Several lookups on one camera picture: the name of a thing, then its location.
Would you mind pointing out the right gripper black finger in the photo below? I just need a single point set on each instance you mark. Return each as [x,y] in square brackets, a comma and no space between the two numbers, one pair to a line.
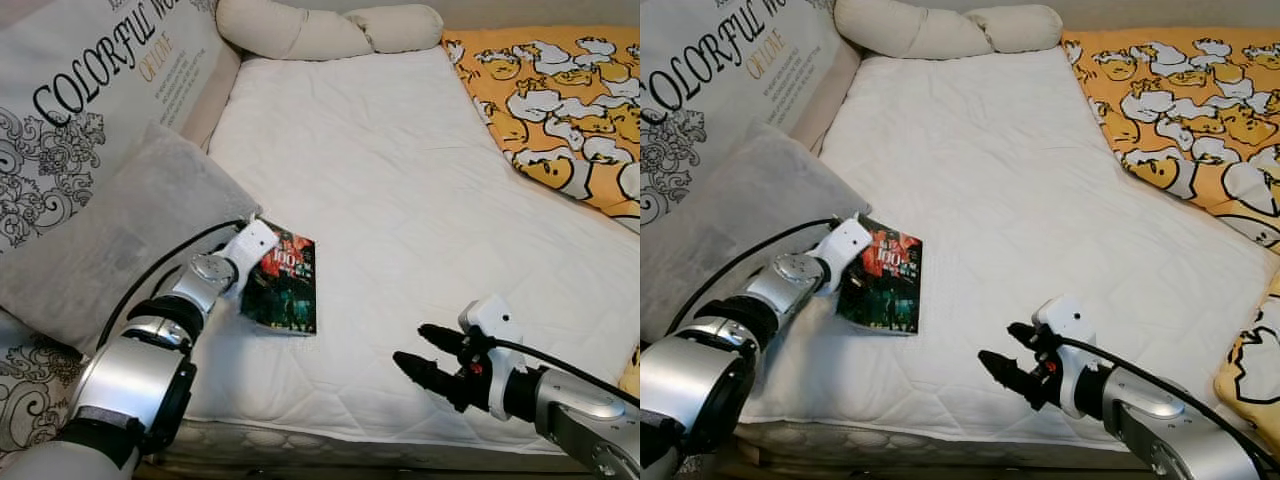
[445,342]
[1015,378]
[430,378]
[1032,342]

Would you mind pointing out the dark red manga book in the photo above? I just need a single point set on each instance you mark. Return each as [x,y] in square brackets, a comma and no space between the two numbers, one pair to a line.
[290,290]
[890,290]

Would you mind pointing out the grey plush pillow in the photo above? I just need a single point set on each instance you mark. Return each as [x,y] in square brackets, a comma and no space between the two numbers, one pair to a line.
[110,230]
[740,220]

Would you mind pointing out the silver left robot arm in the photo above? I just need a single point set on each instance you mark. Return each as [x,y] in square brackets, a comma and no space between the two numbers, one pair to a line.
[130,380]
[700,385]

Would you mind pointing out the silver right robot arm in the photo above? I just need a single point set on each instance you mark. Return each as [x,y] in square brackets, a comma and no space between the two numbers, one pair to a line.
[1160,420]
[580,410]

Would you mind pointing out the white quilted mattress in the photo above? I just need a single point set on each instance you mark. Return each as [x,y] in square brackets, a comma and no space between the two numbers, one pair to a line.
[400,200]
[1000,200]

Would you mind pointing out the yellow cartoon egg quilt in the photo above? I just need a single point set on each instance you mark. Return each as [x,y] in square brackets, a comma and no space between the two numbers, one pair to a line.
[1180,100]
[560,100]

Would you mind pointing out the small cream pillow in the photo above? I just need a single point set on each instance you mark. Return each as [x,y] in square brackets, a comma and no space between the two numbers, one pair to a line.
[1020,28]
[408,28]

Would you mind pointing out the large cream pillow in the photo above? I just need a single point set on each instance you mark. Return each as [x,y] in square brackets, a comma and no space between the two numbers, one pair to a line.
[900,28]
[290,30]

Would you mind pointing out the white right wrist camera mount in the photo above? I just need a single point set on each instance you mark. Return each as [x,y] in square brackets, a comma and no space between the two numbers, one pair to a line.
[1068,322]
[495,320]

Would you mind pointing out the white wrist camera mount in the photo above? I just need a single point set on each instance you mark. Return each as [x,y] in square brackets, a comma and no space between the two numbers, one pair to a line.
[495,320]
[845,243]
[1068,322]
[250,245]

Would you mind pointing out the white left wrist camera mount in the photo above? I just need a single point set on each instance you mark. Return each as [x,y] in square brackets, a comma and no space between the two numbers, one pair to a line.
[250,245]
[845,243]

